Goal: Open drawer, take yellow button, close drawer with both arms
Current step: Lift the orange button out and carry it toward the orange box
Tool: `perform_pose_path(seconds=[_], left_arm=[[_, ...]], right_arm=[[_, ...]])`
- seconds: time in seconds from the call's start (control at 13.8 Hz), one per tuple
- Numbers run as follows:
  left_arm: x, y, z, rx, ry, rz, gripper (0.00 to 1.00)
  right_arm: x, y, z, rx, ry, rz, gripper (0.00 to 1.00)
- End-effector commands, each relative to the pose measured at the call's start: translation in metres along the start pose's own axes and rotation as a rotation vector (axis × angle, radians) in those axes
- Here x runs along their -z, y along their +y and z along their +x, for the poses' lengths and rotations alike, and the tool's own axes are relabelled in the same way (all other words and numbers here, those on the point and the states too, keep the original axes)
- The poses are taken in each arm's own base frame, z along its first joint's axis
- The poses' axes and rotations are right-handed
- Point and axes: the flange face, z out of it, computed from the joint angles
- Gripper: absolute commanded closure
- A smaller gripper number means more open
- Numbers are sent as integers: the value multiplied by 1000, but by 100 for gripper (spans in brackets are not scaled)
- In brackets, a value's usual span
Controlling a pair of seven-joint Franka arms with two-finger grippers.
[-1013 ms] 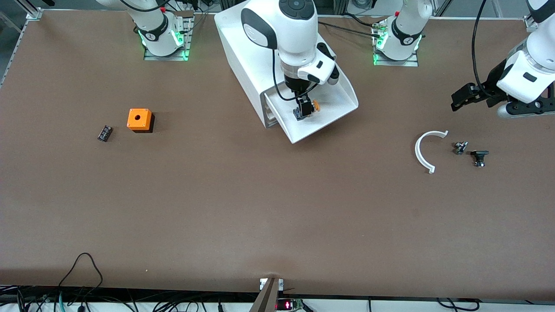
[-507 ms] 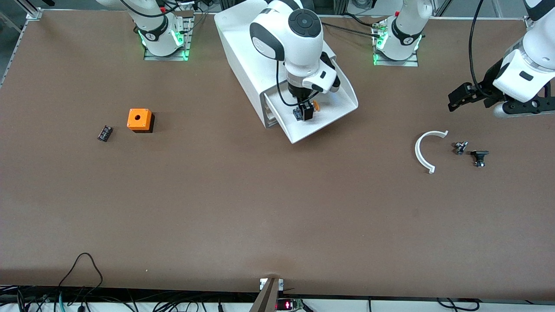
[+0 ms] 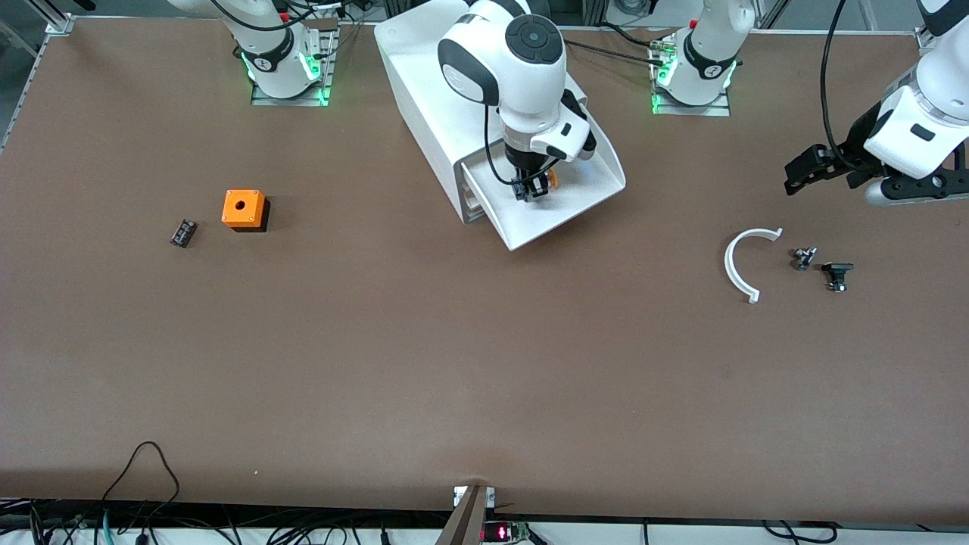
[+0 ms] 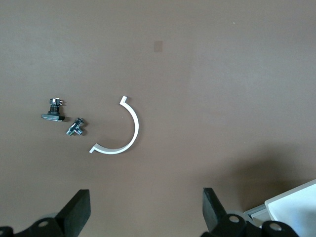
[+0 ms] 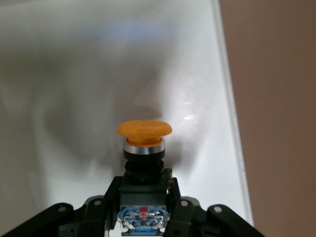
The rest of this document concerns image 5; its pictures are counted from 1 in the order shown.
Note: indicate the white plastic drawer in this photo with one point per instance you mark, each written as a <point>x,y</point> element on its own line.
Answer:
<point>98,74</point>

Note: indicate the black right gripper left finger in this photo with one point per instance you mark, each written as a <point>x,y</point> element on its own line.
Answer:
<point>81,219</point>

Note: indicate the orange mushroom push button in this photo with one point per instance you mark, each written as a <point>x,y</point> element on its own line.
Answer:
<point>144,133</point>

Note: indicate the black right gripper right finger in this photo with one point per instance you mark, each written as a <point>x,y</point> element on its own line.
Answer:
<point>195,219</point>

